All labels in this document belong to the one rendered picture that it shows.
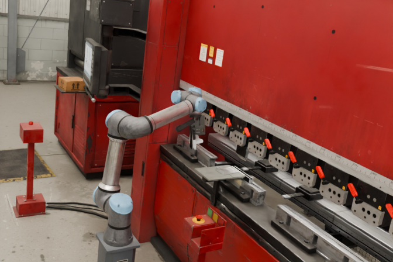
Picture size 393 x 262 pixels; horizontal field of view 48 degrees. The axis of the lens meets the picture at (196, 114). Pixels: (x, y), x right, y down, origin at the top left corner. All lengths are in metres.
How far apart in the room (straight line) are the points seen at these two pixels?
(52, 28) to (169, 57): 6.10
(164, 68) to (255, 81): 0.93
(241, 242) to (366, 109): 1.10
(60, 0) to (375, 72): 7.77
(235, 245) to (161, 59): 1.44
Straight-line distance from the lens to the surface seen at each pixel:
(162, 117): 2.20
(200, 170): 2.73
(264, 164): 2.91
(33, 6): 9.11
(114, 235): 2.30
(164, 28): 3.26
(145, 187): 3.57
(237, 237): 2.68
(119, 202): 2.25
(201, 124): 2.49
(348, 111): 2.10
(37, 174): 4.96
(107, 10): 3.26
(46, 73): 9.35
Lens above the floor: 2.02
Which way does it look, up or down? 15 degrees down
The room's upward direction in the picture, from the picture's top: 8 degrees clockwise
